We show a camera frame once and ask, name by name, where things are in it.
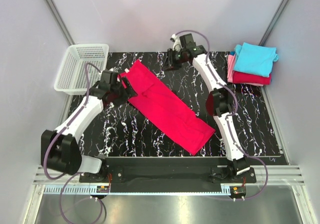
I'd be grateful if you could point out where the red t-shirt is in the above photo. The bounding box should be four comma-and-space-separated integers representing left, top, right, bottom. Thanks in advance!
120, 60, 215, 155
232, 71, 272, 85

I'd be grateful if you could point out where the folded red t-shirt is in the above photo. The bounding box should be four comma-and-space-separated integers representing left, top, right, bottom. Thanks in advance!
232, 71, 272, 85

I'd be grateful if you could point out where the black marbled table mat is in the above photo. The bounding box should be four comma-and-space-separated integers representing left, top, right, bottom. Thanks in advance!
78, 52, 287, 165

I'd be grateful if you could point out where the purple cable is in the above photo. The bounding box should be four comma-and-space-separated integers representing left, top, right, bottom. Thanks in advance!
42, 62, 108, 222
174, 30, 270, 201

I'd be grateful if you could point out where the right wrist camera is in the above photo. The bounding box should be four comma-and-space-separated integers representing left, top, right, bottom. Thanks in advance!
170, 34, 182, 52

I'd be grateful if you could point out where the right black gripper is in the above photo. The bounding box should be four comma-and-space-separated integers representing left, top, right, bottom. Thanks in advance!
160, 49, 186, 72

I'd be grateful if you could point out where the folded cyan t-shirt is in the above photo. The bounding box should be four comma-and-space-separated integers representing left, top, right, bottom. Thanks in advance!
233, 42, 279, 77

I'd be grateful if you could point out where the folded pink t-shirt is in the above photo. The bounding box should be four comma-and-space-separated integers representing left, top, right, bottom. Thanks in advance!
227, 54, 263, 86

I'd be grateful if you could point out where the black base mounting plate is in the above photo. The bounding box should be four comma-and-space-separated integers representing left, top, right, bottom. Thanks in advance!
79, 157, 257, 194

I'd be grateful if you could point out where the white plastic perforated basket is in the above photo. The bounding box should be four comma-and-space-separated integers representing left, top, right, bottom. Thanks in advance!
53, 44, 109, 96

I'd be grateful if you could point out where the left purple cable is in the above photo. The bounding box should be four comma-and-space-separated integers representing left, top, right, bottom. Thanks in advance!
42, 62, 108, 222

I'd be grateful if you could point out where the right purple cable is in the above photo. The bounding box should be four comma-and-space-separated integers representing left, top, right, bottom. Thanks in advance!
174, 30, 270, 201

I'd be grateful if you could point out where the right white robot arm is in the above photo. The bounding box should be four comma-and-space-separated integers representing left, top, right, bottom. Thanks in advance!
164, 31, 250, 182

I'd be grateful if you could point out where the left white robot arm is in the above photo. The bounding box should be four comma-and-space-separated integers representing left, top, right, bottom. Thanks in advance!
40, 71, 137, 182

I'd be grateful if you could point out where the aluminium extrusion rail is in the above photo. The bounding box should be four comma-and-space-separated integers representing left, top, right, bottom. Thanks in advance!
33, 165, 306, 187

